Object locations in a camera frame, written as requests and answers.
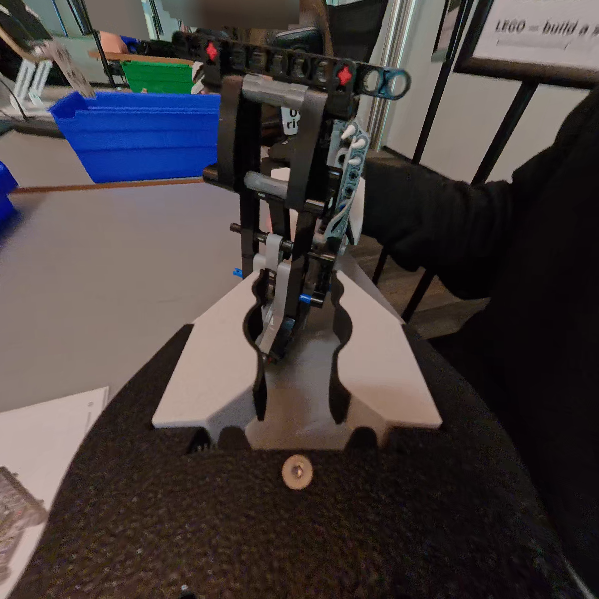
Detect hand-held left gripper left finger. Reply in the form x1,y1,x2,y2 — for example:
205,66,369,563
152,271,268,443

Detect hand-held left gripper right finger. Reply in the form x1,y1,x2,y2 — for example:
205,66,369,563
328,271,444,450

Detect grey red toy truck model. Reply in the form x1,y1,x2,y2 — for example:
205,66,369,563
202,30,413,367

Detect person's right forearm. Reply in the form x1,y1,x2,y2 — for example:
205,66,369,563
363,157,525,302

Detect small blue storage bin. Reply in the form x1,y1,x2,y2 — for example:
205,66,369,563
48,90,222,184

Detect green bin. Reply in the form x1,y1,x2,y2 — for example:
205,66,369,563
121,60,196,95

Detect white instruction booklet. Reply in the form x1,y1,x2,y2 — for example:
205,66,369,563
0,386,110,582

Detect person's black hoodie torso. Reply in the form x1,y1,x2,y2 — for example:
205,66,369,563
421,89,599,595

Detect dark framed picture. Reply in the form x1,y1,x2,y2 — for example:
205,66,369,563
431,0,470,62

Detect printed paper strip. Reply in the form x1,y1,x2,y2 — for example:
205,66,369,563
46,40,97,100

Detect white laptop stand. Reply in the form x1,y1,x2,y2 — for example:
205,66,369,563
13,58,53,107

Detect framed sign on black easel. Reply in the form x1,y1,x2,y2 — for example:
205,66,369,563
402,0,599,324

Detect large blue storage bin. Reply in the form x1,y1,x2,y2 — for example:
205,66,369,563
0,161,20,226

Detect black curved plywood board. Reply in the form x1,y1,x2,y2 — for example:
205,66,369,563
0,21,53,62

